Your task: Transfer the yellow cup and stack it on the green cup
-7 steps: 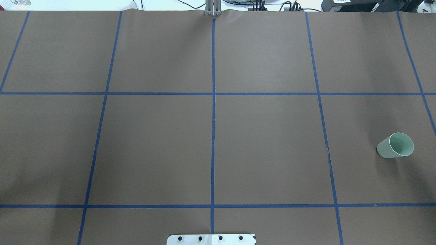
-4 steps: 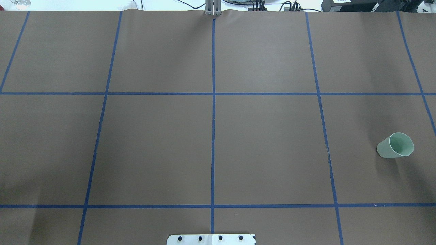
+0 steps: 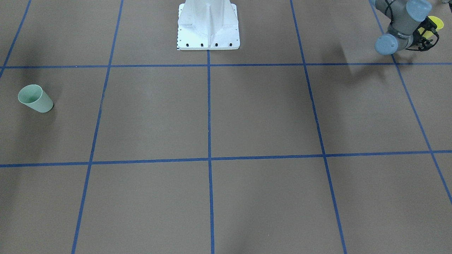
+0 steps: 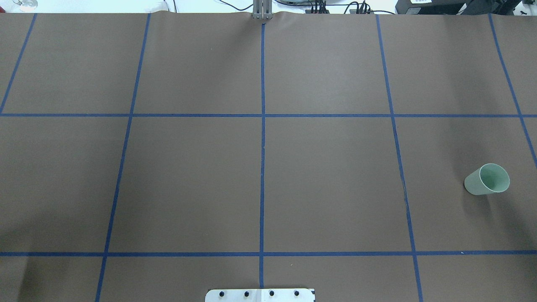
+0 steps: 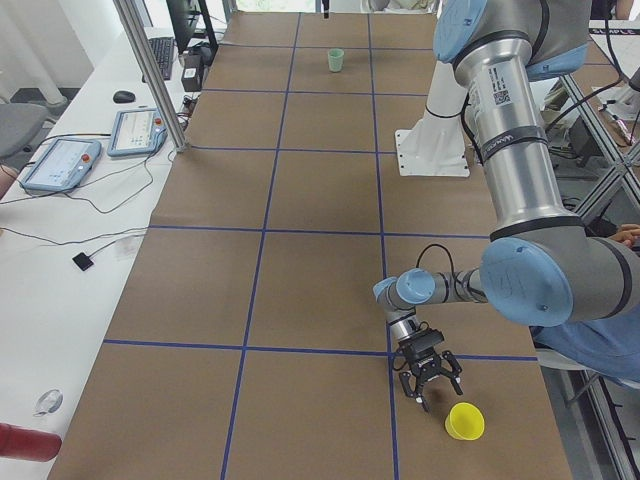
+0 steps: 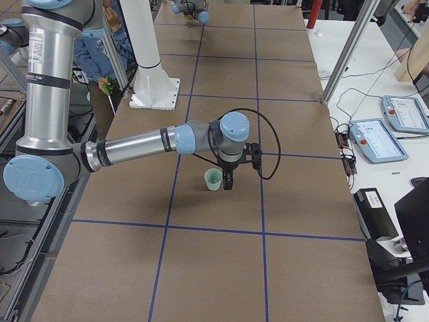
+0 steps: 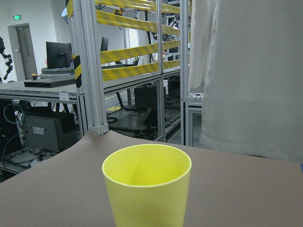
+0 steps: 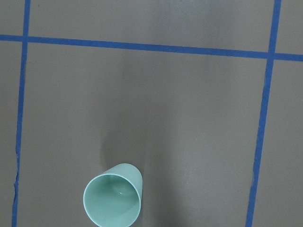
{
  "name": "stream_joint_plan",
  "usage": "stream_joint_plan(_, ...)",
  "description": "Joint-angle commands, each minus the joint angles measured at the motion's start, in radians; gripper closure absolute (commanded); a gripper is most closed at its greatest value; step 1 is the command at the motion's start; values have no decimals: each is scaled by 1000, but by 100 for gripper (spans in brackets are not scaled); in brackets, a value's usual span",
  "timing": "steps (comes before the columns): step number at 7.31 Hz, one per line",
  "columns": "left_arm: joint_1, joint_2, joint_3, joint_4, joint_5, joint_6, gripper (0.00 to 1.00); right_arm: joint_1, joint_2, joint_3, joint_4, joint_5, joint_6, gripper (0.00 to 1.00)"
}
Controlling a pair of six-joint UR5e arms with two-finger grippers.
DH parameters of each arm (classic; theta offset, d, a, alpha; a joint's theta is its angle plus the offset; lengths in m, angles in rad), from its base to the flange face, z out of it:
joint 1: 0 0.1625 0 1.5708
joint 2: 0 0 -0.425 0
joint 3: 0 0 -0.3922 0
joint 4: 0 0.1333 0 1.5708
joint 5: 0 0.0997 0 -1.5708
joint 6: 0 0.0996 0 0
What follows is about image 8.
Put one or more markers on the light green plastic cup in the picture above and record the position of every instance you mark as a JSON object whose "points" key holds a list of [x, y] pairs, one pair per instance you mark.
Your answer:
{"points": [[114, 198]]}

